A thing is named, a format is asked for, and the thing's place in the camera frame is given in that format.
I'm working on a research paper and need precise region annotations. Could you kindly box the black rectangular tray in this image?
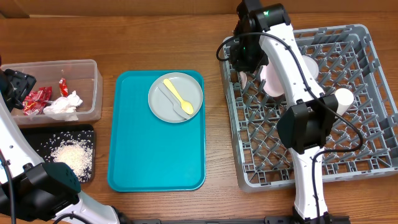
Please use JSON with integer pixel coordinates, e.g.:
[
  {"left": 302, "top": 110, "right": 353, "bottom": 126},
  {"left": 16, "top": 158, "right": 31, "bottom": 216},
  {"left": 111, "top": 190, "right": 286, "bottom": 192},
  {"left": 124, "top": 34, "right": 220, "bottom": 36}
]
[{"left": 21, "top": 124, "right": 96, "bottom": 184}]

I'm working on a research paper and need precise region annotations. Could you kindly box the grey dishwasher rack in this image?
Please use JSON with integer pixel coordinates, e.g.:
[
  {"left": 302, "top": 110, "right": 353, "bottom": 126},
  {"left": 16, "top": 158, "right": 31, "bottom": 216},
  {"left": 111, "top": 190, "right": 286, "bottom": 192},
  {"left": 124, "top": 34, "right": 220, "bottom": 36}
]
[{"left": 220, "top": 24, "right": 397, "bottom": 192}]

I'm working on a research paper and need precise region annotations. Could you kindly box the white paper cup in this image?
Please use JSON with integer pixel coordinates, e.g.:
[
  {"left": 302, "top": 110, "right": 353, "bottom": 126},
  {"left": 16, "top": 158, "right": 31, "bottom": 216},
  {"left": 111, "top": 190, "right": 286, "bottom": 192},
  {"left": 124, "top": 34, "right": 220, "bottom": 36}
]
[{"left": 334, "top": 88, "right": 354, "bottom": 116}]

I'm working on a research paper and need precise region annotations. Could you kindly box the teal plastic tray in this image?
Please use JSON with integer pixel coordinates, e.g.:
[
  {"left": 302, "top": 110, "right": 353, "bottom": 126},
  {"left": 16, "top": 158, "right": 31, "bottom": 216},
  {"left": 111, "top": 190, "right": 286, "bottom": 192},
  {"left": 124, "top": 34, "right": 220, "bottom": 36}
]
[{"left": 108, "top": 70, "right": 206, "bottom": 192}]

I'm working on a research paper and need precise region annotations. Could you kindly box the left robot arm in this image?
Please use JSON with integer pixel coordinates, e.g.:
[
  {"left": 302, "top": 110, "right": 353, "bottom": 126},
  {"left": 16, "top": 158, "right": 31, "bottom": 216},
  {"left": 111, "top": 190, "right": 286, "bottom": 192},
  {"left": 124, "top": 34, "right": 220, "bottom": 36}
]
[{"left": 1, "top": 69, "right": 130, "bottom": 224}]

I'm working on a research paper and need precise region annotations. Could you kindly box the grey round plate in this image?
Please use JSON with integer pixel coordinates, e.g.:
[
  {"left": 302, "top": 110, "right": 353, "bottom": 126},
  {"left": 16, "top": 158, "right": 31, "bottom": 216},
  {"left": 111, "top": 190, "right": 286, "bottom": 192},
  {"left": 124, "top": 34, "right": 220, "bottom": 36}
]
[{"left": 148, "top": 72, "right": 204, "bottom": 123}]

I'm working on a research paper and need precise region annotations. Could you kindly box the red sauce sachet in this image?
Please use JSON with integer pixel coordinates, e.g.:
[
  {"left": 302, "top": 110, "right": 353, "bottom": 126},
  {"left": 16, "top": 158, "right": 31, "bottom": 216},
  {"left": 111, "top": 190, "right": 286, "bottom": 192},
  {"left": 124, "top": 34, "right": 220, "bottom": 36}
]
[{"left": 59, "top": 78, "right": 68, "bottom": 97}]

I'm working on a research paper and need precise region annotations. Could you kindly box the red snack wrapper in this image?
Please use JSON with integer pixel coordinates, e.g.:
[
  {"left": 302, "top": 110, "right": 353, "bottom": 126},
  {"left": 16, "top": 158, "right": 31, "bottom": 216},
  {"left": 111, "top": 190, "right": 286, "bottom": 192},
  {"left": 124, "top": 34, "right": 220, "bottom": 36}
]
[{"left": 22, "top": 86, "right": 52, "bottom": 116}]

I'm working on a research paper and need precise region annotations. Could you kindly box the grey bowl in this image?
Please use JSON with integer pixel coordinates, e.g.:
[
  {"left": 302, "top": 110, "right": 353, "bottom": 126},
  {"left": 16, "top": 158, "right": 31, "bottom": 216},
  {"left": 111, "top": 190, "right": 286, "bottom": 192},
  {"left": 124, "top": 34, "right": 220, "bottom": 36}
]
[{"left": 302, "top": 55, "right": 319, "bottom": 79}]

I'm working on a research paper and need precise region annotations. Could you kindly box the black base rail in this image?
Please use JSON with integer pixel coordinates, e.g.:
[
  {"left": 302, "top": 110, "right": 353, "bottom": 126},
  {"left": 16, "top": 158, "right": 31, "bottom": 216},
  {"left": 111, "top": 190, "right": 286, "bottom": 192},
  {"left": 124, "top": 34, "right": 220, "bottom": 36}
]
[{"left": 130, "top": 215, "right": 352, "bottom": 224}]

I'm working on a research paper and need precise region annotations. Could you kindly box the white plastic fork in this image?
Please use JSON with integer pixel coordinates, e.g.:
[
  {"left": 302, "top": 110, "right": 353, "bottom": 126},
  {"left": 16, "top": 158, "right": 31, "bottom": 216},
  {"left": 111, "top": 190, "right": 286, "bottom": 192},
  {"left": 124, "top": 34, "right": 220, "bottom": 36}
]
[{"left": 239, "top": 72, "right": 248, "bottom": 90}]

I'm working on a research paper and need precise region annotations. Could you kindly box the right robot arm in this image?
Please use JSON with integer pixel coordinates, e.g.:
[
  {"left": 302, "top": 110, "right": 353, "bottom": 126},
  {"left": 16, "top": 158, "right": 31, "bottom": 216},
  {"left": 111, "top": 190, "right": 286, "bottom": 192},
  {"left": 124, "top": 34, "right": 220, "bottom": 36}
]
[{"left": 229, "top": 1, "right": 338, "bottom": 223}]

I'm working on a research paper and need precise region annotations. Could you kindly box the clear plastic bin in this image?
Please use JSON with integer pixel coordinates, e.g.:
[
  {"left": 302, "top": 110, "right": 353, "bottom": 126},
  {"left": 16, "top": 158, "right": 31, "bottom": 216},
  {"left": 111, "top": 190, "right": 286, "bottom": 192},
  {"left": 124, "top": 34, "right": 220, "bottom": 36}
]
[{"left": 1, "top": 59, "right": 103, "bottom": 126}]

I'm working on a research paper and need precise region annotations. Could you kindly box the pile of rice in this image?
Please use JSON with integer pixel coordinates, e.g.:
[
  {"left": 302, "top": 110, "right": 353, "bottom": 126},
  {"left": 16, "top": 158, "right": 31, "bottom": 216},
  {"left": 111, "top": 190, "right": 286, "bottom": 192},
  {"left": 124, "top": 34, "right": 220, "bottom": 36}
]
[{"left": 43, "top": 131, "right": 95, "bottom": 183}]

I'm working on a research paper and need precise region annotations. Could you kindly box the white napkin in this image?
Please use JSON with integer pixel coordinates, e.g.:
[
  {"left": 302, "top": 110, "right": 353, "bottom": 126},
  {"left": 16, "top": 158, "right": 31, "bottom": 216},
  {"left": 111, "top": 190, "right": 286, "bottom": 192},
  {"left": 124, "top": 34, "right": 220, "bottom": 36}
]
[{"left": 43, "top": 91, "right": 83, "bottom": 121}]

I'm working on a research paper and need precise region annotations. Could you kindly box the pink round plate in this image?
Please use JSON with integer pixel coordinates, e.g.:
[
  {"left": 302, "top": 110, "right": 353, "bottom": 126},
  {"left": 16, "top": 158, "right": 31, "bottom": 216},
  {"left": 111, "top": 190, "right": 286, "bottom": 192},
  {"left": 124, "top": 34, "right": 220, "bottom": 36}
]
[{"left": 259, "top": 62, "right": 284, "bottom": 97}]

